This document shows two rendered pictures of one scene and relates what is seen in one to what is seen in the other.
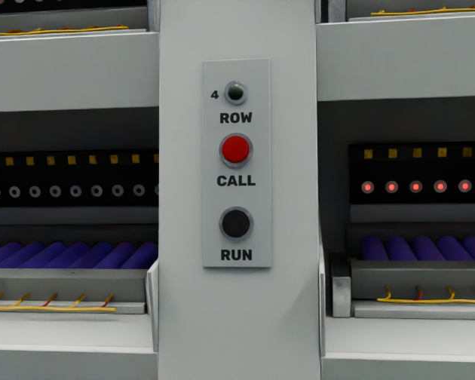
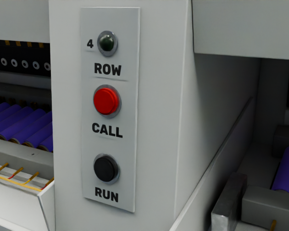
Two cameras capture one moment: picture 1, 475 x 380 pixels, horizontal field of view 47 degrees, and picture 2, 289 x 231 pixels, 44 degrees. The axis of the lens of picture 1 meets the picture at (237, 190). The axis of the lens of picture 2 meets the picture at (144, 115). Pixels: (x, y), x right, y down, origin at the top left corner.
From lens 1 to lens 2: 0.18 m
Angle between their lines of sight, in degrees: 28
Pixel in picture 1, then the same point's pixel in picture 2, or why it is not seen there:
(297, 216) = (158, 173)
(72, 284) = (30, 164)
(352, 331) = not seen: outside the picture
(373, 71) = (256, 25)
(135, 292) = not seen: hidden behind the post
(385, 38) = not seen: outside the picture
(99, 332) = (34, 211)
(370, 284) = (259, 215)
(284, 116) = (152, 72)
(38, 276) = (11, 153)
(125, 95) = (32, 31)
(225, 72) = (99, 20)
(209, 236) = (86, 173)
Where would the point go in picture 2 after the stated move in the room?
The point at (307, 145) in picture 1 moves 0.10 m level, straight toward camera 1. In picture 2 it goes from (171, 106) to (35, 162)
